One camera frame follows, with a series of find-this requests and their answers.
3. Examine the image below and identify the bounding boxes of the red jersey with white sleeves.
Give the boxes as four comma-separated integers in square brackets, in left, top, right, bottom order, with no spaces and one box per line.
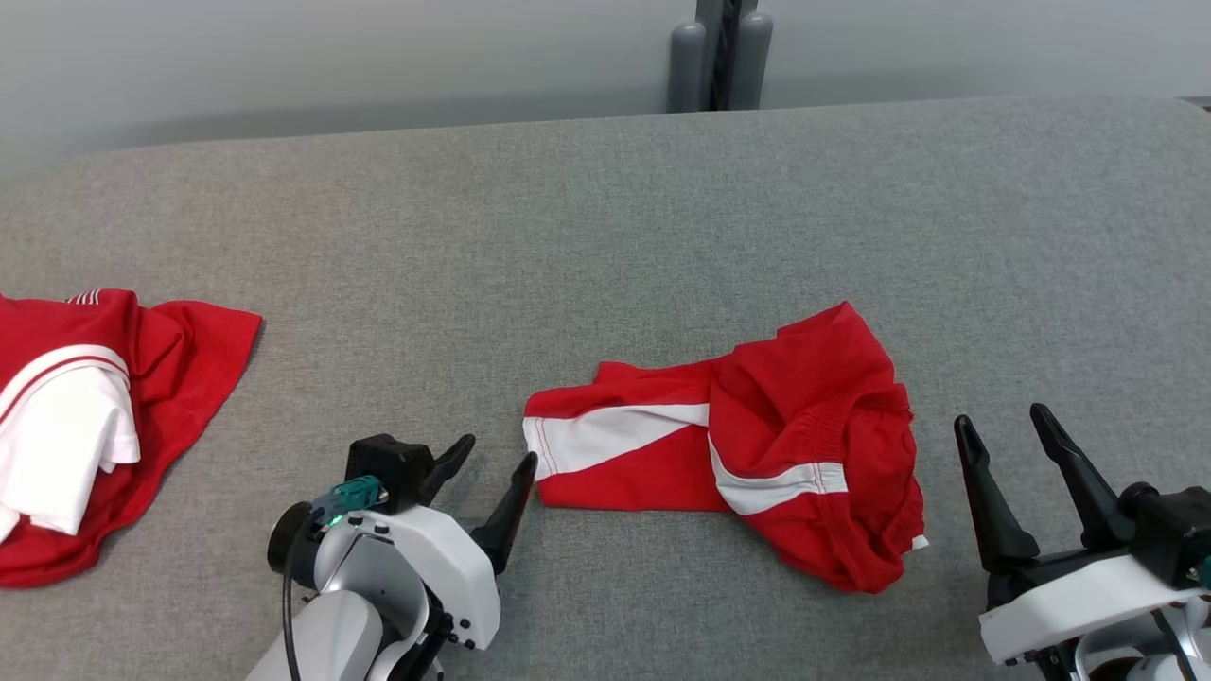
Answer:
[0,287,263,589]

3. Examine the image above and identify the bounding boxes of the grey partition post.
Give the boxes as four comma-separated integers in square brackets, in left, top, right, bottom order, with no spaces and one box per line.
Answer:
[695,0,760,113]

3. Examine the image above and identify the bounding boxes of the left arm cable teal plug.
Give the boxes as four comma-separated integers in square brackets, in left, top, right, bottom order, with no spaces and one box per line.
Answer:
[281,476,387,681]

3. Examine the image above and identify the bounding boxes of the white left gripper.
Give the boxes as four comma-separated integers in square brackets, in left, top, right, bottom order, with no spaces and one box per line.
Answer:
[267,433,539,654]

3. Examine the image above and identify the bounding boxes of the red shorts with white stripes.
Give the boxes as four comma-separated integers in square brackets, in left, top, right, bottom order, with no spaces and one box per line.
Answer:
[523,301,930,595]

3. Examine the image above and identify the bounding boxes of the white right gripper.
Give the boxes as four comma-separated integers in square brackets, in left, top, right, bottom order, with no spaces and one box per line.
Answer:
[954,402,1211,667]

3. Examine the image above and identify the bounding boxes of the grey cylindrical post foot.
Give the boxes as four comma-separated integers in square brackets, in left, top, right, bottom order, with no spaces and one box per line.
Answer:
[669,21,709,114]
[728,11,774,112]

